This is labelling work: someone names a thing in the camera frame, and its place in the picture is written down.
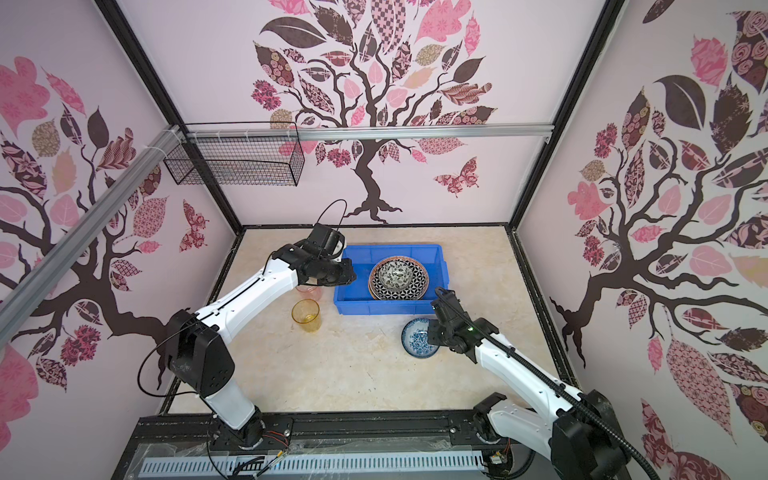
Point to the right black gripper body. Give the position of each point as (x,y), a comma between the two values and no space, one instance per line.
(438,334)

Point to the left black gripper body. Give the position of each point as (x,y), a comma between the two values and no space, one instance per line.
(333,272)

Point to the blue floral bowl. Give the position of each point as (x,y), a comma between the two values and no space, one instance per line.
(415,340)

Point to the black geometric orange-rimmed plate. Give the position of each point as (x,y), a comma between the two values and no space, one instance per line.
(414,292)

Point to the dark floral patterned bowl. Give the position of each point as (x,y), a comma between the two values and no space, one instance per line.
(396,274)

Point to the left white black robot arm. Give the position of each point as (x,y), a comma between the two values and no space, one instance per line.
(196,347)

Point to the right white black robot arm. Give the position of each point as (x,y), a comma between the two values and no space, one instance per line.
(577,432)

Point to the blue plastic bin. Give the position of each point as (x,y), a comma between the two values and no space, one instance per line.
(355,299)

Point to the pink translucent plastic cup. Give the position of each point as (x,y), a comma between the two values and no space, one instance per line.
(310,292)

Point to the yellow translucent plastic cup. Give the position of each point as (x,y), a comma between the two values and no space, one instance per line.
(306,315)

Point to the aluminium back crossbar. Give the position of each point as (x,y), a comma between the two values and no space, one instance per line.
(372,132)

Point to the aluminium crossbar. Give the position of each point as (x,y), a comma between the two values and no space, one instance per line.
(19,305)
(372,132)

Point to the aluminium left crossbar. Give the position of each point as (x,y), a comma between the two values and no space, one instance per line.
(19,305)

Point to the black wire mesh basket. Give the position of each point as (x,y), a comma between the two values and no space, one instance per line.
(258,153)

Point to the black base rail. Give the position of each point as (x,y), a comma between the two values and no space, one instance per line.
(193,435)

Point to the white slotted cable duct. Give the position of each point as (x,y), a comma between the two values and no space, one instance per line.
(216,466)

